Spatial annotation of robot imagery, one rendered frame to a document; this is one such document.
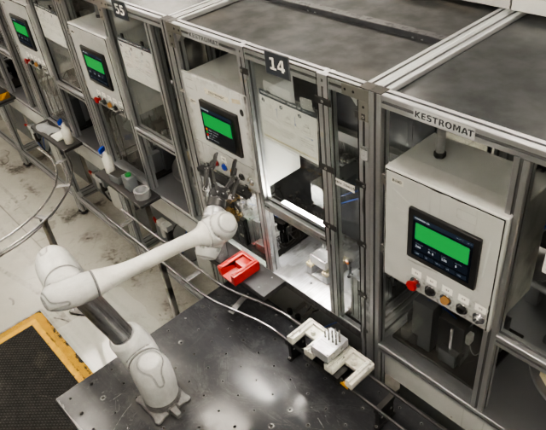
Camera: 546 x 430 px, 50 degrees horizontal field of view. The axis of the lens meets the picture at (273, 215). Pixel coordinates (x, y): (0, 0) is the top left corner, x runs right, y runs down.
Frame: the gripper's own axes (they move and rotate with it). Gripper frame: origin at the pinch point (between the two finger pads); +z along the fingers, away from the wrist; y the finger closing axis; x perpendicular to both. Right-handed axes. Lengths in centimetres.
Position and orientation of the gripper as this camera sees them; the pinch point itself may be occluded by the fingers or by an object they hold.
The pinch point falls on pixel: (224, 162)
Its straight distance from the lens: 243.5
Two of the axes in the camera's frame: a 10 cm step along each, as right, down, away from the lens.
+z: 1.5, -9.3, 3.2
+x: -4.7, 2.2, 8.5
